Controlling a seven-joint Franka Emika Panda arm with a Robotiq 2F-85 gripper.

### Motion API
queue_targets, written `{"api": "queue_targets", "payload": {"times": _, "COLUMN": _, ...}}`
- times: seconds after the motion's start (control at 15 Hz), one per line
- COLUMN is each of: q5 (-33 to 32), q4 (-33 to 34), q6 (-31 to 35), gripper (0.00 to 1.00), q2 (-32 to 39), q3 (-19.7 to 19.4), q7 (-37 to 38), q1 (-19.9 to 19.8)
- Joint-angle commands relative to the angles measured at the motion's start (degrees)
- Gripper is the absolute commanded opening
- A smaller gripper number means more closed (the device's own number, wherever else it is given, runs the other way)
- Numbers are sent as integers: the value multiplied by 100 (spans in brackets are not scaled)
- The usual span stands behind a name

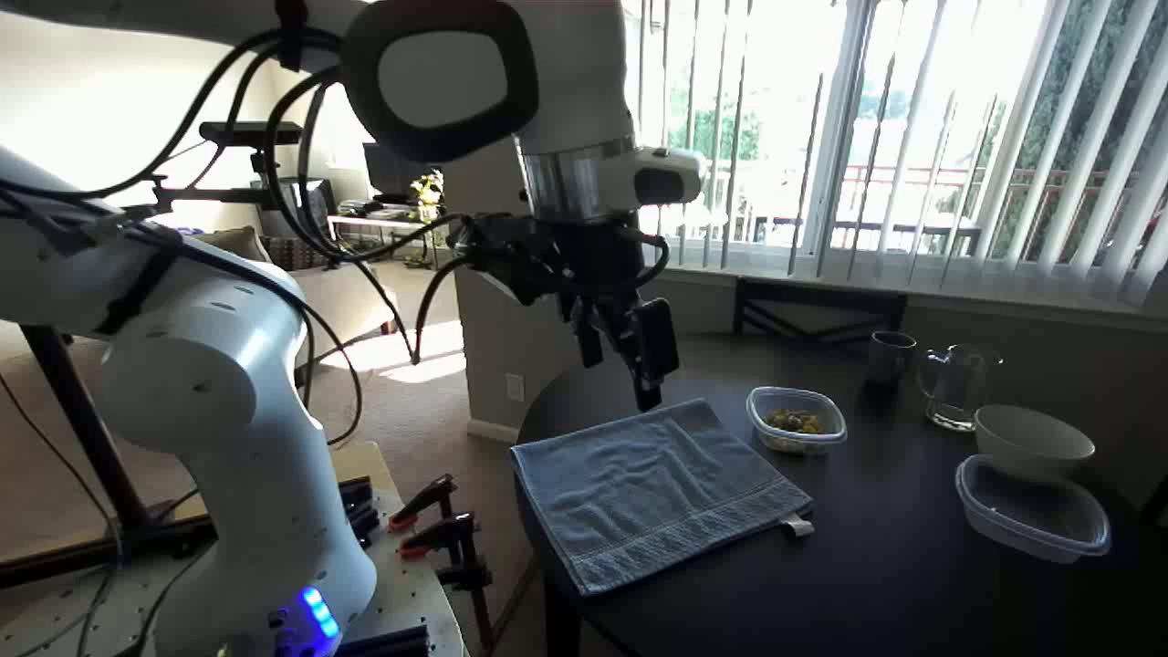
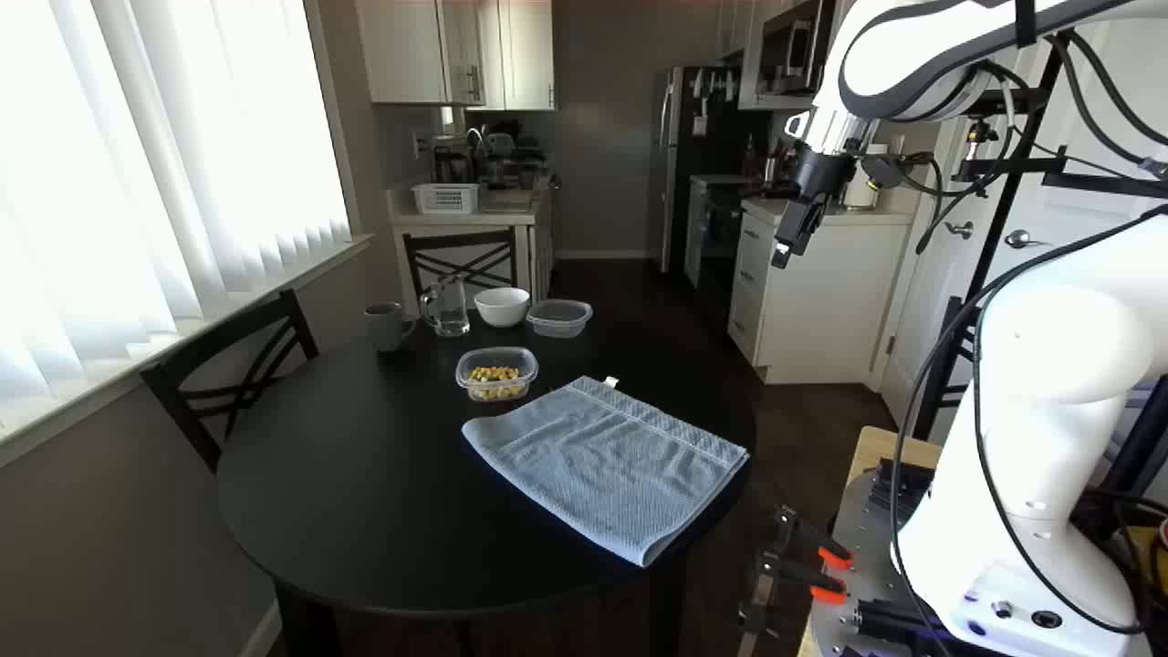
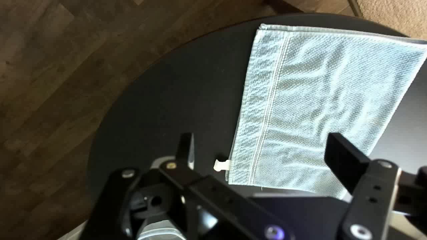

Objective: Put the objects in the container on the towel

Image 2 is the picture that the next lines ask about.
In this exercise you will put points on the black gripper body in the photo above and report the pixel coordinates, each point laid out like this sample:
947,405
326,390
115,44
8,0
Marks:
817,181

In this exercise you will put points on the clear plastic candy container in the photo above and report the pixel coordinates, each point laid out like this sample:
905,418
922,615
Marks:
498,354

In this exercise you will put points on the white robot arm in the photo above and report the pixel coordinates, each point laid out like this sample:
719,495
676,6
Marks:
1059,346

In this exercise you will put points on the light blue towel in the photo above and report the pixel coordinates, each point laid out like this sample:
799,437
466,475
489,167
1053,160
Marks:
613,470

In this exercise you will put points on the black dishwasher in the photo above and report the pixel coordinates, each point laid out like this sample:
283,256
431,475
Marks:
713,228

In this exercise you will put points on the black refrigerator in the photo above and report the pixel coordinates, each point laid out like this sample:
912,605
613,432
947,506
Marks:
697,134

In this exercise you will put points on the white kitchen cabinet island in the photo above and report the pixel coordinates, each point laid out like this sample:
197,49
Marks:
821,310

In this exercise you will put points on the white ceramic bowl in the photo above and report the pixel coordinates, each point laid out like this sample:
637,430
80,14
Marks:
500,308

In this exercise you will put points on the white upper cabinets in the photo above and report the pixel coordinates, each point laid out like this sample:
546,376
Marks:
461,54

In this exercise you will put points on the white plastic tub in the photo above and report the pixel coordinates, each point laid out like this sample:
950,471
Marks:
445,197

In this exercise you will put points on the black chair behind table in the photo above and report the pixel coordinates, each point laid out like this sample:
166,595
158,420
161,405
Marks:
479,261

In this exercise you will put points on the clear drinking glass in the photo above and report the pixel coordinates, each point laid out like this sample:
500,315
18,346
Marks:
450,308

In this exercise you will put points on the yellow wrapped candies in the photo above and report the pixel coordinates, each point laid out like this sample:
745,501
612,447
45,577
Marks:
494,385

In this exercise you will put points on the grey mug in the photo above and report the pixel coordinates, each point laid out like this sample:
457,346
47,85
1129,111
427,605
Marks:
389,327

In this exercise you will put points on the round black table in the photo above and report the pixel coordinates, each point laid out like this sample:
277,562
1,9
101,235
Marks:
354,495

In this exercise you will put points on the black wooden chair left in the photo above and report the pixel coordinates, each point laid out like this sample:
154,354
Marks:
217,376

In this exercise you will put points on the white vertical window blinds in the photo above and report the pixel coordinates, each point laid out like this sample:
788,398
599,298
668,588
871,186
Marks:
158,162

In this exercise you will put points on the orange handled clamp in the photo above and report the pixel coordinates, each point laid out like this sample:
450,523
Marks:
804,556

